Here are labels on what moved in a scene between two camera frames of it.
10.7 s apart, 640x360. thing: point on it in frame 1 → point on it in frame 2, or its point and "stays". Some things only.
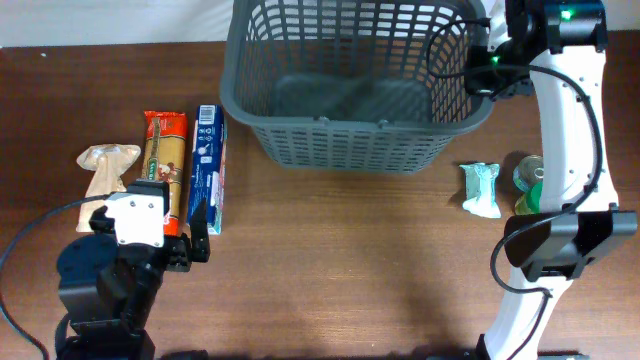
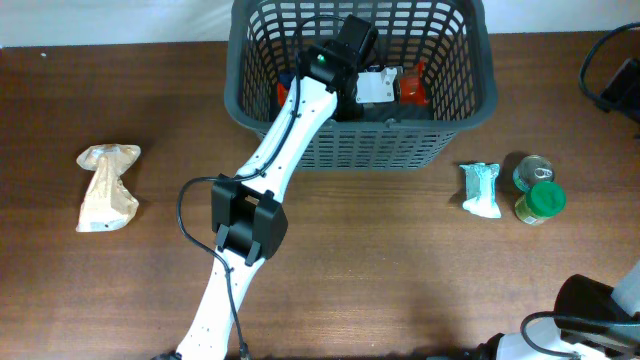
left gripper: [178, 247] → [351, 107]
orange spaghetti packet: [164, 159] → [413, 88]
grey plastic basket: [353, 86] stays
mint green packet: [480, 189] stays
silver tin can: [528, 172] stays
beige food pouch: [108, 161] stays
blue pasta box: [208, 176] → [287, 76]
